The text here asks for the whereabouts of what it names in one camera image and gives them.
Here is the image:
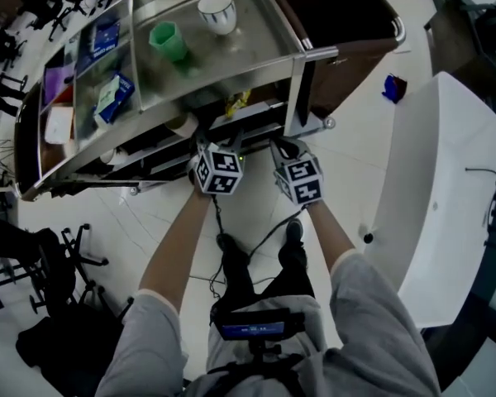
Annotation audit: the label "blue and red bag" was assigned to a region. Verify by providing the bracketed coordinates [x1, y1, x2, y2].
[381, 73, 408, 105]

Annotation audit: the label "white mug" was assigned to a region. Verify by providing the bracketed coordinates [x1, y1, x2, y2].
[99, 146, 127, 166]

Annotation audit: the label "person's left forearm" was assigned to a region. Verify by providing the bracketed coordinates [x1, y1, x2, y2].
[138, 188, 217, 306]

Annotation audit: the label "black cable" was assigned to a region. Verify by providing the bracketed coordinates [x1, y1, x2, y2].
[247, 205, 307, 260]
[208, 194, 228, 305]

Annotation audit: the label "person's grey shirt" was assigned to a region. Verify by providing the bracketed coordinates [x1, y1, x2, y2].
[94, 252, 441, 397]

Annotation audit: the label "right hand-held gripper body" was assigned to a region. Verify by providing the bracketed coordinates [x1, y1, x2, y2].
[274, 157, 326, 207]

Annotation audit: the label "black backpack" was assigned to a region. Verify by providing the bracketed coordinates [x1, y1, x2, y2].
[458, 2, 496, 66]

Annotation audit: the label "person's black shoe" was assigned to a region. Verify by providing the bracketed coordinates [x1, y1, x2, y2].
[215, 232, 250, 261]
[285, 218, 305, 248]

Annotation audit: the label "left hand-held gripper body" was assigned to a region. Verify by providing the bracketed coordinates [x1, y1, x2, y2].
[193, 144, 246, 197]

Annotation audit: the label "green plastic cup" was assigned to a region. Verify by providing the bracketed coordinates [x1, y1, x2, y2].
[148, 21, 190, 63]

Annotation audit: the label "dark blue flat packet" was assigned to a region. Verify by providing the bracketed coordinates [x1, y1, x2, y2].
[91, 20, 122, 60]

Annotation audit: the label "white striped cup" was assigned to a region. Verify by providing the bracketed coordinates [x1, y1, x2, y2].
[196, 0, 237, 36]

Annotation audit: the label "person's black trousers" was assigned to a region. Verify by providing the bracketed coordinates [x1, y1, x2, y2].
[209, 237, 317, 327]

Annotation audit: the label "person's right black shoe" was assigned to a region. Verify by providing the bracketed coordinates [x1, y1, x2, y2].
[285, 218, 305, 248]

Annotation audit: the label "thin black faucet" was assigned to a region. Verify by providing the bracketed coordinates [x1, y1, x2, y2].
[464, 166, 496, 181]

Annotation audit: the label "blue and white box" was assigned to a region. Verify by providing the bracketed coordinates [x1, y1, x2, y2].
[93, 72, 136, 125]

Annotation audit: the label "black office chair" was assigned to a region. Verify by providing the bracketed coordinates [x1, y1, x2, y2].
[0, 218, 111, 318]
[19, 0, 93, 43]

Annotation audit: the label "person's left black shoe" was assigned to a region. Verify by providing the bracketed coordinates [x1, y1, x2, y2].
[215, 232, 250, 261]

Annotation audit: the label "purple packet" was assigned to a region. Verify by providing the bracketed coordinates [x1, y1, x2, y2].
[42, 61, 77, 108]

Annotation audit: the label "black chest-mounted device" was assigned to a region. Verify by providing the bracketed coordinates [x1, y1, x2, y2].
[207, 307, 308, 382]

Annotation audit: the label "person's right forearm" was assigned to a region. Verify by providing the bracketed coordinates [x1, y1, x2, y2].
[304, 199, 357, 275]

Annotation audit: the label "wooden cabinet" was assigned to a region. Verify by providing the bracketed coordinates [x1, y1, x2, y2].
[422, 0, 496, 95]

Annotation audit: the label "white table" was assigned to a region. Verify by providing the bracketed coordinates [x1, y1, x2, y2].
[362, 71, 496, 330]

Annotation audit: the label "yellow snack packet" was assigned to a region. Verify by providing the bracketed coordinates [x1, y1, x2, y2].
[224, 89, 252, 120]

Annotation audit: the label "stainless steel cart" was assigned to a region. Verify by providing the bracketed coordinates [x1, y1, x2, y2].
[14, 0, 408, 203]

